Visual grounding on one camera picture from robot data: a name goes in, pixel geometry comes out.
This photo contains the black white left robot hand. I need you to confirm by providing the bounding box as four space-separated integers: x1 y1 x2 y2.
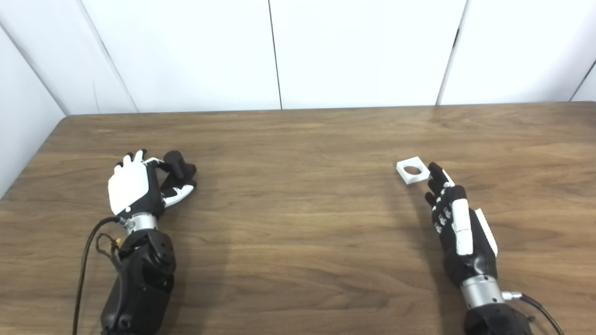
108 149 195 219

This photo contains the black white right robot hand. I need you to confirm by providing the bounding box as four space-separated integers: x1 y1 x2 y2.
425 162 499 287

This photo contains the black peg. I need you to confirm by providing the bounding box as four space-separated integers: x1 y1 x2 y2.
161 150 197 189

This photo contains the white square piece with hole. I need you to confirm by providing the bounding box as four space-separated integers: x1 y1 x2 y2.
396 157 430 185

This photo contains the thin brown left wrist wire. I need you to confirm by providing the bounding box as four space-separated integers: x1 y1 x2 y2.
95 233 122 270

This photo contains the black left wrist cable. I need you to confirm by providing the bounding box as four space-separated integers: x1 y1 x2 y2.
72 216 124 335

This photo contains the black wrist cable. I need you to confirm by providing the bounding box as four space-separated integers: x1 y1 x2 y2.
502 291 565 335
72 216 124 335

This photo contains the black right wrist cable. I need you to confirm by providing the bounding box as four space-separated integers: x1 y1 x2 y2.
502 291 565 335

